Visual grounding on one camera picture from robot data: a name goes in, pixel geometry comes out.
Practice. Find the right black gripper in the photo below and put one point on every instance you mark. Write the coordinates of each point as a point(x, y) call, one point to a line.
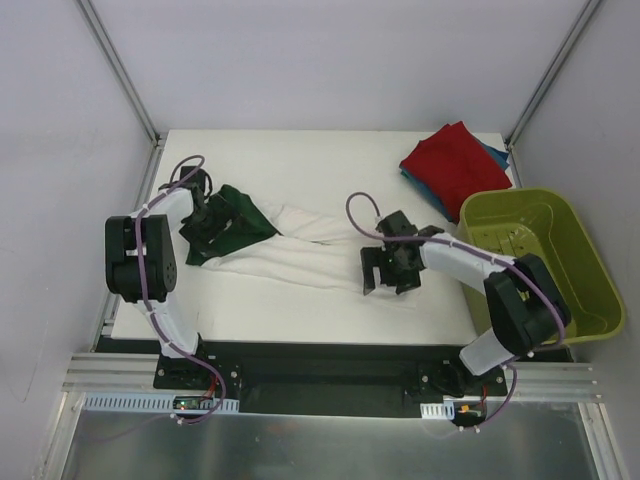
point(386, 268)

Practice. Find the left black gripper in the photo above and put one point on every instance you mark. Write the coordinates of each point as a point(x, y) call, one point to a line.
point(218, 226)

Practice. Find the white and green t-shirt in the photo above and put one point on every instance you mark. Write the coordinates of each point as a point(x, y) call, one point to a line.
point(285, 244)

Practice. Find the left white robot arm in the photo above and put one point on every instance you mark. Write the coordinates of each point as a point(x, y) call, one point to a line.
point(140, 261)

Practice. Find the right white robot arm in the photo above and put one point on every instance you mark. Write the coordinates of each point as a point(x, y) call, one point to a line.
point(525, 306)

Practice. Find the folded red t-shirt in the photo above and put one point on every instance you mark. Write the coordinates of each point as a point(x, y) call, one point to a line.
point(452, 165)

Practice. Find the olive green plastic bin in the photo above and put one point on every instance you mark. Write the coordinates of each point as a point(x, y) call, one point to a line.
point(515, 222)

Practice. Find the folded blue t-shirt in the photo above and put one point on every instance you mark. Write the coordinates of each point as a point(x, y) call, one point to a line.
point(500, 158)

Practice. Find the right white cable duct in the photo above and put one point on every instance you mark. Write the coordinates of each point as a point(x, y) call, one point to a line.
point(438, 411)

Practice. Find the white cable duct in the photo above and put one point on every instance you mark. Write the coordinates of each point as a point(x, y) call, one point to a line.
point(438, 411)
point(158, 403)

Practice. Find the aluminium front rail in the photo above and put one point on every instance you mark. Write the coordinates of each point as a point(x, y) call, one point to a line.
point(128, 372)

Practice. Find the left white cable duct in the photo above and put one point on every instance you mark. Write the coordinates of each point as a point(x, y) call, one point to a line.
point(158, 403)

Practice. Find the left aluminium frame post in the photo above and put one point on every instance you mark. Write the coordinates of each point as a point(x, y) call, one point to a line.
point(116, 65)

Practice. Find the aluminium frame post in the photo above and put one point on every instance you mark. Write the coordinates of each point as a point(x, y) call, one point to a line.
point(116, 65)
point(578, 27)

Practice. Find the right aluminium frame post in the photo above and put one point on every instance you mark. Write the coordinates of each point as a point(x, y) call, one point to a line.
point(578, 27)

